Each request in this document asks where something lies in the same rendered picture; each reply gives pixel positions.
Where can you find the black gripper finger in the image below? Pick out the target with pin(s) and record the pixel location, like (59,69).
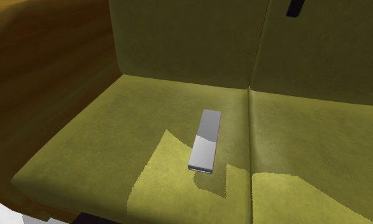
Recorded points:
(295,8)

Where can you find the olive green sofa wooden sides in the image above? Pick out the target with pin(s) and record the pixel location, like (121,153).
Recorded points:
(161,102)

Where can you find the flat grey remote control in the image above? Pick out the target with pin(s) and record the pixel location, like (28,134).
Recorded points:
(205,145)

